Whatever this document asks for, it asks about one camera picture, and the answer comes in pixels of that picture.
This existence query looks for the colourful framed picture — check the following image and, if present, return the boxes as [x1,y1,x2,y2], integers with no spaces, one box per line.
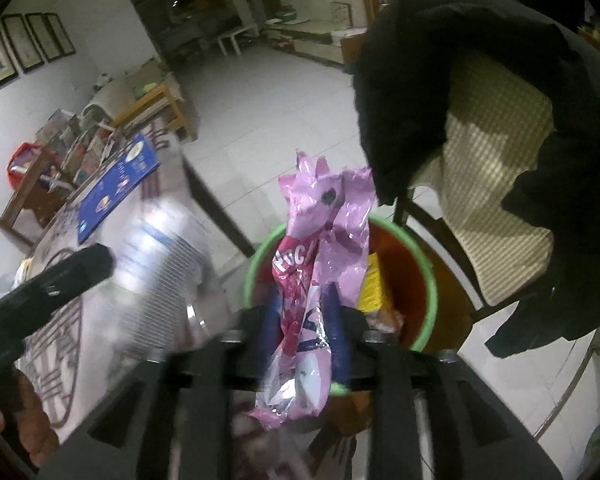
[329,0,353,29]

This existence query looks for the pink snack wrapper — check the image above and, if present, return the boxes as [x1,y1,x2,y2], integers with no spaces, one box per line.
[249,151,374,432]

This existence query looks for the dark wooden chair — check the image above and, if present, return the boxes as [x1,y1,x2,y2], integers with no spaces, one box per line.
[0,144,82,249]

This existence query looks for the blue book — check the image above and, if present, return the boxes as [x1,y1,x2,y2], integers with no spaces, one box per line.
[75,132,162,247]

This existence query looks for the wooden sofa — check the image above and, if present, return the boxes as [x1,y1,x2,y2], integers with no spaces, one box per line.
[86,59,199,144]

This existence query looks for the yellow snack wrapper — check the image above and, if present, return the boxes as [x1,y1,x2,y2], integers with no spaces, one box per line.
[356,251,397,314]

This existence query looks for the red bag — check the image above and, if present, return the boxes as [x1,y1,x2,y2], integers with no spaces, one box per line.
[5,141,44,192]

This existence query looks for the person's left hand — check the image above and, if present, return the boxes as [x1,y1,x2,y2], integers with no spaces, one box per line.
[0,371,62,462]

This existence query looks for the black jacket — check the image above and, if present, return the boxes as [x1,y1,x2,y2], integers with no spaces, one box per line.
[351,0,600,359]

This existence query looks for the red plastic basin green rim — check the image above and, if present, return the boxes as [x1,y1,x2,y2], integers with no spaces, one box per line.
[241,214,439,397]

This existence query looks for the chair with woven cushion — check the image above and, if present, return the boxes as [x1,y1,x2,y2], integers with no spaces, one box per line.
[392,51,557,322]

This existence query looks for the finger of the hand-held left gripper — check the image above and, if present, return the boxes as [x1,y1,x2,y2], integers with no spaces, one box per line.
[14,242,117,322]

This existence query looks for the wooden book rack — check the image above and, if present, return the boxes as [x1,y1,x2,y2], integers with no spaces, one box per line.
[34,106,127,187]

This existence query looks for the low television cabinet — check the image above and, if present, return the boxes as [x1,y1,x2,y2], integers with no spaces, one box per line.
[264,6,362,67]

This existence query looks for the small white table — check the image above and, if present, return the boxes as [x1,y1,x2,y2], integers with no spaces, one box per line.
[216,23,259,58]

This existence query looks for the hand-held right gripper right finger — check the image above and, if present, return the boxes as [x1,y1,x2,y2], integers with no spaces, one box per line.
[325,284,565,480]

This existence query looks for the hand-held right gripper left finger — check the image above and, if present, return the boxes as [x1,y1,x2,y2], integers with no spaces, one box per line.
[37,290,285,480]

